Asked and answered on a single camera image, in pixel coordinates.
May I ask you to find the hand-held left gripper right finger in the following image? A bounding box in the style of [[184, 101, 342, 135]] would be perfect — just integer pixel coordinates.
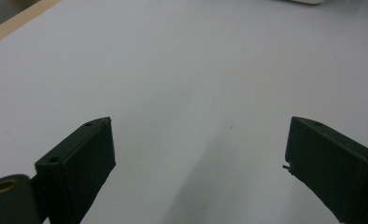
[[282, 116, 368, 224]]

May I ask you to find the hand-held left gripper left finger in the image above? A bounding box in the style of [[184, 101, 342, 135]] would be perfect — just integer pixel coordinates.
[[35, 117, 117, 224]]

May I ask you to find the white plastic bin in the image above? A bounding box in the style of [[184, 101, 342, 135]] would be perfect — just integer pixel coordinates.
[[274, 0, 326, 5]]

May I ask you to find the wooden table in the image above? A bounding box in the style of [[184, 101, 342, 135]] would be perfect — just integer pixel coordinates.
[[0, 0, 63, 50]]

